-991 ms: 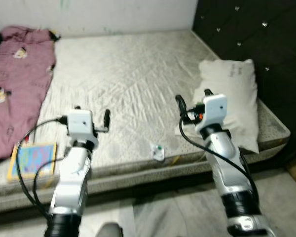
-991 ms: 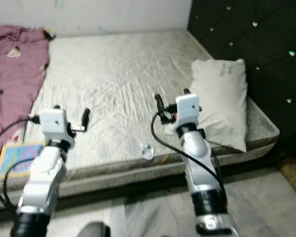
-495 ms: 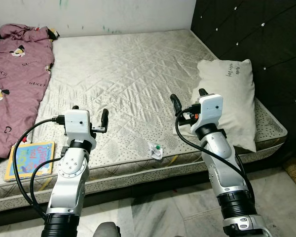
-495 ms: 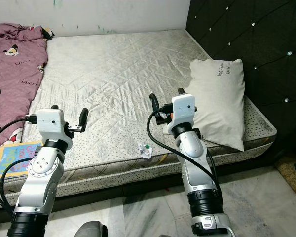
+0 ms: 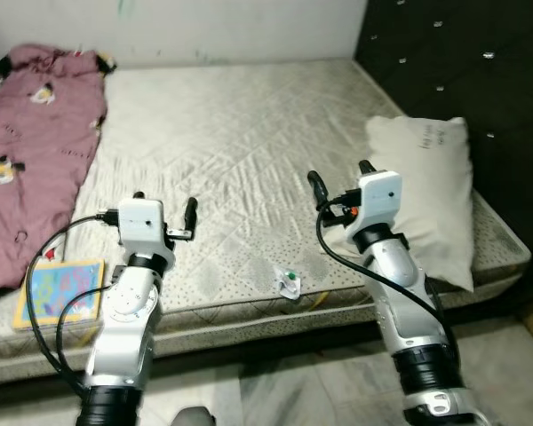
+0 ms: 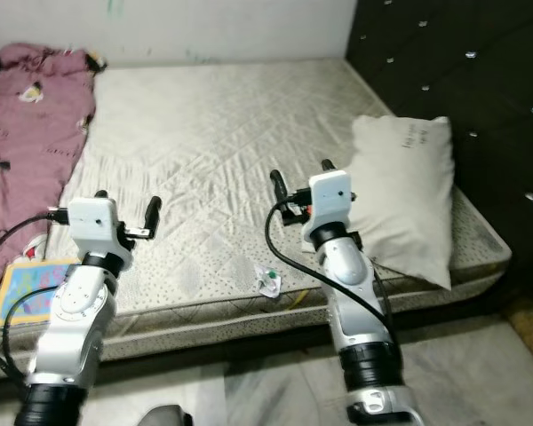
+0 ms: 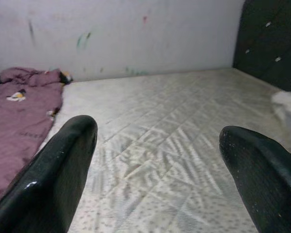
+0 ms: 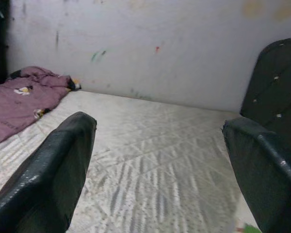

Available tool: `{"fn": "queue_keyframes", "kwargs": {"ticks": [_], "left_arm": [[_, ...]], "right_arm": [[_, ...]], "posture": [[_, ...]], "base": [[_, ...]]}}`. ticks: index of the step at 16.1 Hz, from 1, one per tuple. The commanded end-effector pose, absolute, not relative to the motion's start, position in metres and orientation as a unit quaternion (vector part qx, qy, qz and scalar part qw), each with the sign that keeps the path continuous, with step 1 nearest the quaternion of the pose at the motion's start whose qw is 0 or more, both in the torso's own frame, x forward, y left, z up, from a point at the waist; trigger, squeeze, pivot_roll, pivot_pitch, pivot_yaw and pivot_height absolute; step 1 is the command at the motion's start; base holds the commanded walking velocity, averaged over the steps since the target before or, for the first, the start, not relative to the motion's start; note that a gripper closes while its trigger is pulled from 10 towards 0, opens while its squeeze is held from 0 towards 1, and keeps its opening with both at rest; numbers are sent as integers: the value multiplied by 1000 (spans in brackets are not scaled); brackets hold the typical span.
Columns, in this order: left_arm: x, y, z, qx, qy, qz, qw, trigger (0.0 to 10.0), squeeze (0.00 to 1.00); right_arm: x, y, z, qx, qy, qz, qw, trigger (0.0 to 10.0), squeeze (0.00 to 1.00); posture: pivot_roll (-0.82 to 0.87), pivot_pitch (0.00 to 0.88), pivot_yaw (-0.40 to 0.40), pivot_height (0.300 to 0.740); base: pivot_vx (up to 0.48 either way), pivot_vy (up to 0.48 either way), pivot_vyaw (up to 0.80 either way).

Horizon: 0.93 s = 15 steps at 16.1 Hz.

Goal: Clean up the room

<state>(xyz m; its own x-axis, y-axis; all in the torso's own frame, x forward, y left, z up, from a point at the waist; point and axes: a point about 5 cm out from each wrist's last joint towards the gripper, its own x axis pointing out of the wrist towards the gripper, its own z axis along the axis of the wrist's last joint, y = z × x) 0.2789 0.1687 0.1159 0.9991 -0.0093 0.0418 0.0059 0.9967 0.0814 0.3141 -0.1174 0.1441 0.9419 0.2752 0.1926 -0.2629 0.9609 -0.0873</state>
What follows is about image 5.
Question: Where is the colourful children's book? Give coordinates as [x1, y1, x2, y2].
[12, 258, 106, 331]

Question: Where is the beige pillow with lettering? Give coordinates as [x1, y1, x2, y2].
[322, 115, 476, 292]

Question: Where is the grey quilted mattress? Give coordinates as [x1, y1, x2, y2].
[0, 58, 532, 387]

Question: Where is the small white green wrapper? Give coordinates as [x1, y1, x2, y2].
[275, 269, 305, 301]

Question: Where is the pink cartoon print blanket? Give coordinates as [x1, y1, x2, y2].
[0, 44, 116, 303]

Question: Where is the black tufted headboard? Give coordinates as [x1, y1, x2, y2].
[354, 0, 533, 303]

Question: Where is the grey left robot leg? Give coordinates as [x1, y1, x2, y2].
[173, 406, 216, 426]

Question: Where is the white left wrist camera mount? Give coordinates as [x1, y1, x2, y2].
[117, 198, 167, 258]

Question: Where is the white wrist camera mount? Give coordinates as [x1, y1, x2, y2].
[351, 170, 402, 233]
[117, 198, 167, 258]

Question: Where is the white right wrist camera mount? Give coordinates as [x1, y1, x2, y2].
[351, 170, 402, 233]

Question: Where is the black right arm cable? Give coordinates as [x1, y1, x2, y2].
[316, 200, 458, 356]

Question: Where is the long black left arm cable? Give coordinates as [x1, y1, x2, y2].
[24, 211, 121, 396]

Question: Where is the short black left arm cable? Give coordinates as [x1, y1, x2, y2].
[55, 286, 115, 375]

